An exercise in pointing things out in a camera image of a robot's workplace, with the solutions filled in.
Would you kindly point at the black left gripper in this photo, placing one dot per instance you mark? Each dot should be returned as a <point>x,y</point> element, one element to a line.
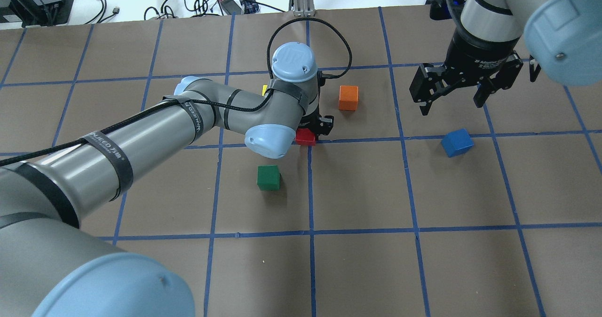
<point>325,123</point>

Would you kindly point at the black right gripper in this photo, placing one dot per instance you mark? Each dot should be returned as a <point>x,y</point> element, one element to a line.
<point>476,54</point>

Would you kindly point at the red wooden block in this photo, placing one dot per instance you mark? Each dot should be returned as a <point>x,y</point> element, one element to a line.
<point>305,137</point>

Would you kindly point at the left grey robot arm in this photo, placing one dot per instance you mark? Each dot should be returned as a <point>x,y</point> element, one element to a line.
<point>50,268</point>

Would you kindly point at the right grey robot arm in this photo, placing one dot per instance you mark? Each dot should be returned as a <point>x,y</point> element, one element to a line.
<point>563,38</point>

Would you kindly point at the orange wooden block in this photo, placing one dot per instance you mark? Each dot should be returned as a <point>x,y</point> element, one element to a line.
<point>348,98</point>

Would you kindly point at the blue wooden block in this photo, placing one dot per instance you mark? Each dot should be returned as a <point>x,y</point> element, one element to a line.
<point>456,143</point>

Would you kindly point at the green wooden block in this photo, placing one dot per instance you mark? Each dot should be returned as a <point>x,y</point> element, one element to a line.
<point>268,177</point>

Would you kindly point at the black power adapter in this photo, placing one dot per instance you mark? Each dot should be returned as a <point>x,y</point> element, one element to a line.
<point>230,7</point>

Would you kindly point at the black device on desk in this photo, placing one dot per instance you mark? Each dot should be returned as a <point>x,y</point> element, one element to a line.
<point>35,12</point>

